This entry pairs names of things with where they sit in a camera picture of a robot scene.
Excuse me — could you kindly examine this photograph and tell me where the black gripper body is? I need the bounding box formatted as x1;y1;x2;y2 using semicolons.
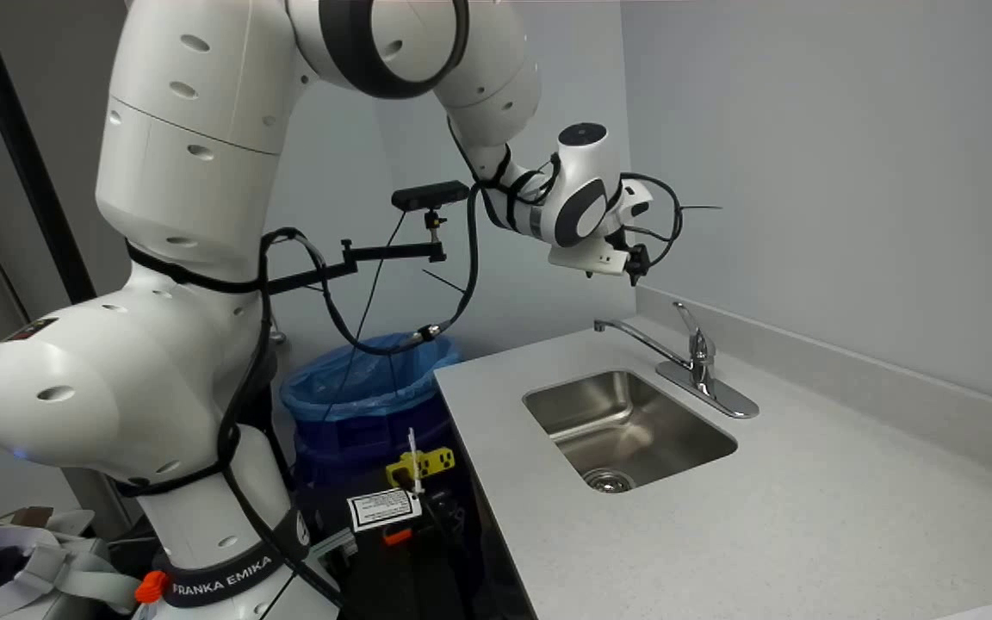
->
622;230;655;289

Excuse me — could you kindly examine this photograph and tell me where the chrome faucet spout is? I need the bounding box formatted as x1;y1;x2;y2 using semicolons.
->
589;317;697;369

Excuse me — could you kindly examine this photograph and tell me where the chrome faucet body with lever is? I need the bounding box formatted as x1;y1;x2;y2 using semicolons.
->
651;300;762;425

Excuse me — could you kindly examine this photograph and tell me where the stainless steel sink basin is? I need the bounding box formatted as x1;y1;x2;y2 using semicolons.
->
521;365;742;498

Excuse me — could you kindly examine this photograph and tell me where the metal sink drain strainer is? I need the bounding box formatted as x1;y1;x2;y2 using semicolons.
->
581;463;636;495

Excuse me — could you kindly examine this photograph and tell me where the trash bin with blue liner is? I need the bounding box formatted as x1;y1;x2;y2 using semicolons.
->
279;331;479;555

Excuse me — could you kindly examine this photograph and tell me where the yellow tag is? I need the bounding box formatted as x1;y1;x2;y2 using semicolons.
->
384;446;460;495

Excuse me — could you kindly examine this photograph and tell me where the white label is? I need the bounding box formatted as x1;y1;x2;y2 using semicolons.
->
345;490;428;535

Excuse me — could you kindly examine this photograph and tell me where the black case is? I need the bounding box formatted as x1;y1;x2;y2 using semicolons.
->
335;520;510;620

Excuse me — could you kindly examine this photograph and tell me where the orange knob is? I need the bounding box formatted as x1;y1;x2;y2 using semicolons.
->
132;568;173;609

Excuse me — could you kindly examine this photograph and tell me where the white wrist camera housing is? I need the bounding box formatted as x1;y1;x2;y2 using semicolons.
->
545;230;636;279

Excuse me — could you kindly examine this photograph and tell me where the black bar camera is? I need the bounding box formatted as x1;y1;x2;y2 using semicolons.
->
391;180;477;213

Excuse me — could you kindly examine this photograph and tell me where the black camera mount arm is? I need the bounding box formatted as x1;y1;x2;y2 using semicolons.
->
259;208;453;296

